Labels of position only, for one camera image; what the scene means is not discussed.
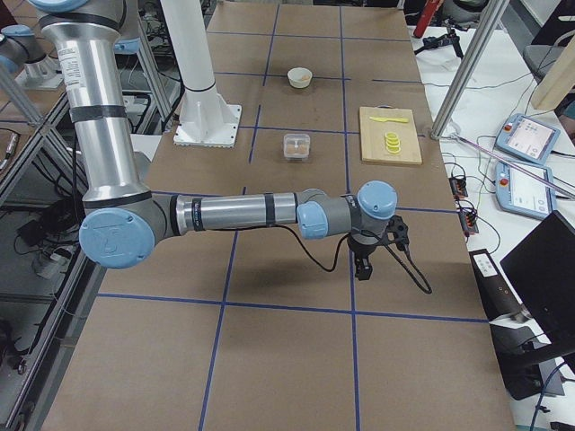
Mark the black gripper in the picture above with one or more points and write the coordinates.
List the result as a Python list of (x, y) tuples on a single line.
[(362, 250)]

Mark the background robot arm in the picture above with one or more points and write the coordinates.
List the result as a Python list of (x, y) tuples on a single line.
[(23, 56)]

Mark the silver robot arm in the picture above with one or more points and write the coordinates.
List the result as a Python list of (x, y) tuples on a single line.
[(124, 219)]

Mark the clear plastic egg box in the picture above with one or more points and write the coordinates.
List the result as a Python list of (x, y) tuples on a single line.
[(296, 147)]

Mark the orange relay board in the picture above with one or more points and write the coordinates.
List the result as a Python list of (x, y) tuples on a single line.
[(468, 221), (458, 187)]

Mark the wooden cutting board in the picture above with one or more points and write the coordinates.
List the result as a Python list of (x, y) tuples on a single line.
[(372, 137)]

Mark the yellow plastic knife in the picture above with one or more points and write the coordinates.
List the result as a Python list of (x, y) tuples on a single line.
[(385, 119)]

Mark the near teach pendant tablet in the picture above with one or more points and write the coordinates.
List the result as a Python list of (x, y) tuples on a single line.
[(522, 194)]

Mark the teach pendant tablet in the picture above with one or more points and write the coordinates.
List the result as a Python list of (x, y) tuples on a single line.
[(522, 194), (527, 138)]

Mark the black laptop monitor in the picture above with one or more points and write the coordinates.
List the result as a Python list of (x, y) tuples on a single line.
[(541, 271)]

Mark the white bowl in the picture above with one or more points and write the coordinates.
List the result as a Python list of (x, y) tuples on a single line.
[(295, 73)]

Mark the far teach pendant tablet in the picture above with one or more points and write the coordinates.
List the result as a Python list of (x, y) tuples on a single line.
[(527, 138)]

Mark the black tripod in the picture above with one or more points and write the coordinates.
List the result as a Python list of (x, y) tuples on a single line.
[(448, 39)]

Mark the white pedestal column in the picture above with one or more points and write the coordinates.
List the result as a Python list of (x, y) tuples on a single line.
[(205, 118)]

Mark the aluminium frame post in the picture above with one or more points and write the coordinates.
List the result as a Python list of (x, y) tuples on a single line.
[(481, 37)]

